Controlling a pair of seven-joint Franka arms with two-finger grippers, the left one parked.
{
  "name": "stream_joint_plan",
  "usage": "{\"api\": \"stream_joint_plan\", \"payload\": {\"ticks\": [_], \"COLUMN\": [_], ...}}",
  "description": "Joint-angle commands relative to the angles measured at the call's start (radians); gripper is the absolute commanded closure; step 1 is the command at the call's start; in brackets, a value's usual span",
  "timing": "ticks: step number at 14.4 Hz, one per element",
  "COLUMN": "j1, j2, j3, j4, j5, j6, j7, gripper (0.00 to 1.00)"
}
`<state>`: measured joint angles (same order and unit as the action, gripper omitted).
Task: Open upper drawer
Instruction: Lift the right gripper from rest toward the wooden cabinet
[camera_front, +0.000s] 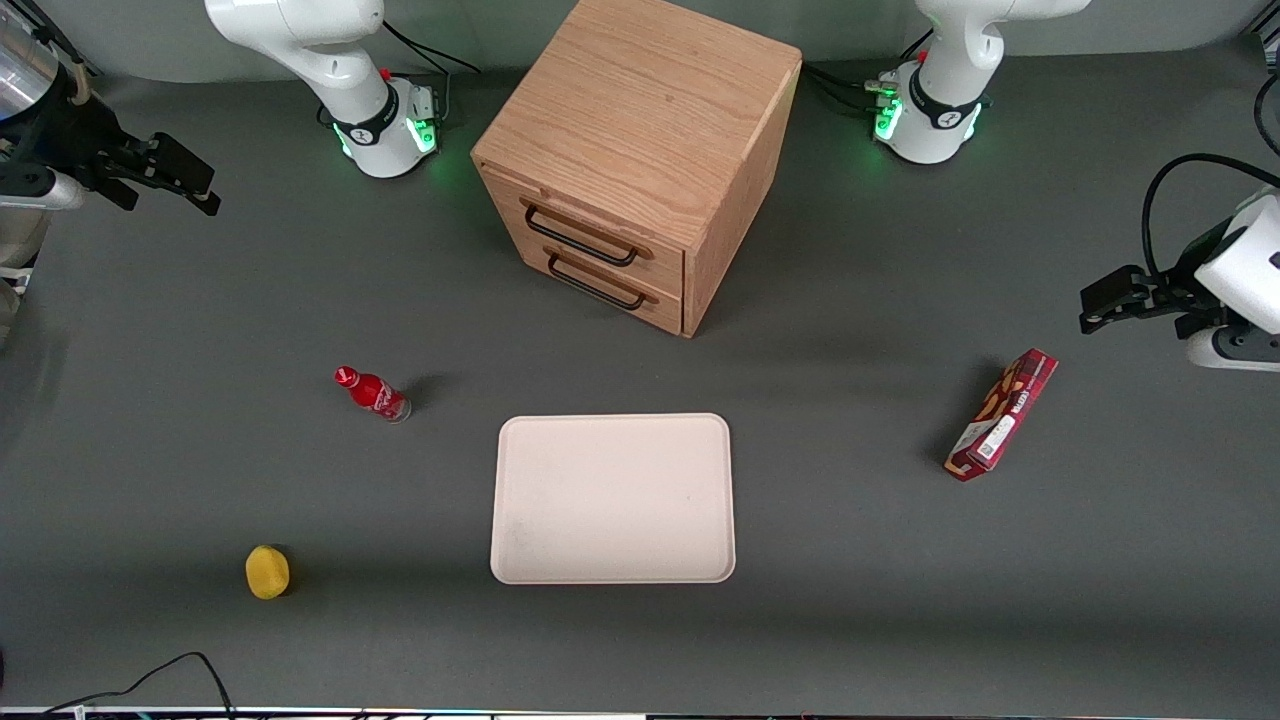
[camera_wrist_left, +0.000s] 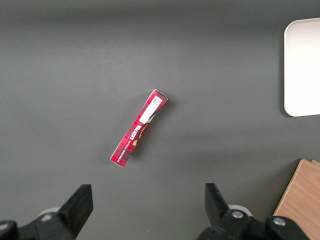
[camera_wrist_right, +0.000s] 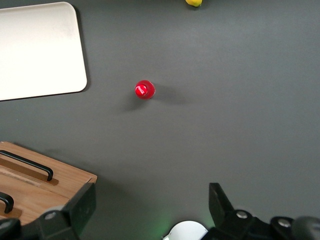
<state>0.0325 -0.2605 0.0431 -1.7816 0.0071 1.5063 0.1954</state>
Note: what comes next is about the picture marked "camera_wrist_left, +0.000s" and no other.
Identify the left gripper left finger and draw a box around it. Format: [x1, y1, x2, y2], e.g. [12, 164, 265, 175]
[0, 184, 94, 240]

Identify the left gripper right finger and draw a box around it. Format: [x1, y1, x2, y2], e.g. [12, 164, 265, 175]
[196, 183, 311, 240]

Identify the wooden drawer cabinet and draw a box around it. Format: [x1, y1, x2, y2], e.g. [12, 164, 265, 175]
[272, 158, 320, 240]

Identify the red shortbread biscuit box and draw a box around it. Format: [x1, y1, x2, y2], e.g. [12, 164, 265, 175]
[109, 88, 170, 169]

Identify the cream plastic tray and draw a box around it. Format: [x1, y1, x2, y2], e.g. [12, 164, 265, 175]
[283, 17, 320, 117]

